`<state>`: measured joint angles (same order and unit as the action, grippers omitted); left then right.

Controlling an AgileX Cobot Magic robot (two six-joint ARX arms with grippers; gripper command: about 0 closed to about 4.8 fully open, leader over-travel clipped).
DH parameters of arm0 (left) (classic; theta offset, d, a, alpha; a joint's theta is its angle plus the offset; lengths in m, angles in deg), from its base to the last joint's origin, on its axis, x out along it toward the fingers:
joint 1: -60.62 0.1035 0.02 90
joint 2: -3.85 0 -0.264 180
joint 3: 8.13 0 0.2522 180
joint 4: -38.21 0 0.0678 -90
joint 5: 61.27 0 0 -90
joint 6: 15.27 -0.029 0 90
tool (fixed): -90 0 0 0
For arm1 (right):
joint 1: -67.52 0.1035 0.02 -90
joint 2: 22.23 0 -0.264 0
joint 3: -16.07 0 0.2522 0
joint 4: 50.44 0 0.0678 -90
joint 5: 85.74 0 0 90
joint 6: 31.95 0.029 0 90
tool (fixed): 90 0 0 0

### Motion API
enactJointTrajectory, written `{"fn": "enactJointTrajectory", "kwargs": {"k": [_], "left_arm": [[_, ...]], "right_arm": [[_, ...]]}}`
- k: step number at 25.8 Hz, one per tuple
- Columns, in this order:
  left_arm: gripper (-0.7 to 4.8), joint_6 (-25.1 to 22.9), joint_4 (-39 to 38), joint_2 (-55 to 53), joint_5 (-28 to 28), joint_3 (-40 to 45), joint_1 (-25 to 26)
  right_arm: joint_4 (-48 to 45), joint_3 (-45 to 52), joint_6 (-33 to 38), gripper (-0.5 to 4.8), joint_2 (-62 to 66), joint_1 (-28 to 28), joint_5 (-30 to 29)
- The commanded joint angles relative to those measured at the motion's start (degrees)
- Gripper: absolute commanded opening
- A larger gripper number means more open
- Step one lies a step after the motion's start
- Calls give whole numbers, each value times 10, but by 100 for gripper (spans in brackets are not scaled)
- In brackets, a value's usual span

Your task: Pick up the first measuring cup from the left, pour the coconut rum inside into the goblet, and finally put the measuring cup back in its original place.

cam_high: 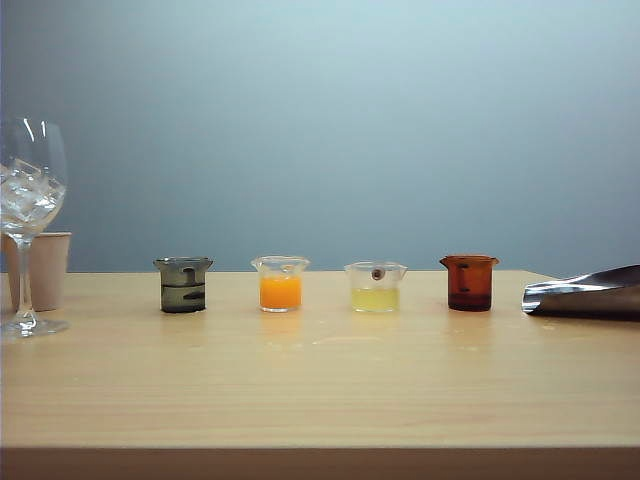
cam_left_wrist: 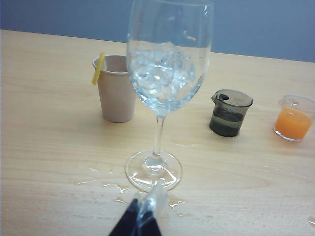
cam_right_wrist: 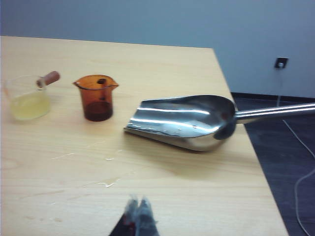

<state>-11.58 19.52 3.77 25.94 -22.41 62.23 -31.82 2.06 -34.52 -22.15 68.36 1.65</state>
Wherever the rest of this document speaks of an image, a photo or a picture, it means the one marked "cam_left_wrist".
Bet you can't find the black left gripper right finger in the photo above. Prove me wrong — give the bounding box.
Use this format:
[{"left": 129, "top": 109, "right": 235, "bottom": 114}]
[{"left": 137, "top": 180, "right": 169, "bottom": 236}]

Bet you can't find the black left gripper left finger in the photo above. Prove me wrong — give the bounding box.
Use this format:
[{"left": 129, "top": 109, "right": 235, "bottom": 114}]
[{"left": 107, "top": 196, "right": 141, "bottom": 236}]

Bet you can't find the grey smoked measuring cup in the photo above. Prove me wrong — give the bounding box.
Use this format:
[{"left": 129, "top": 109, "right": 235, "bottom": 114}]
[{"left": 209, "top": 89, "right": 254, "bottom": 138}]

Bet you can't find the beige paper cup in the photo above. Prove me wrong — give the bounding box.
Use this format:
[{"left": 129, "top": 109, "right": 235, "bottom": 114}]
[{"left": 92, "top": 55, "right": 136, "bottom": 123}]

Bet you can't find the measuring cup with orange juice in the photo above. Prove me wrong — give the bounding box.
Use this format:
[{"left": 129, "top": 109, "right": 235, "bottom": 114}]
[{"left": 273, "top": 94, "right": 315, "bottom": 142}]

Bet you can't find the clear wine glass with ice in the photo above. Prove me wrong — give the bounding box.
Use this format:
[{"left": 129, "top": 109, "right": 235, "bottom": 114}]
[{"left": 125, "top": 0, "right": 214, "bottom": 193}]

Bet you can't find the yellow lemon slice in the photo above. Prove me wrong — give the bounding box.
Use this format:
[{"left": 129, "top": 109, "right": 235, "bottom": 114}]
[{"left": 91, "top": 52, "right": 106, "bottom": 86}]

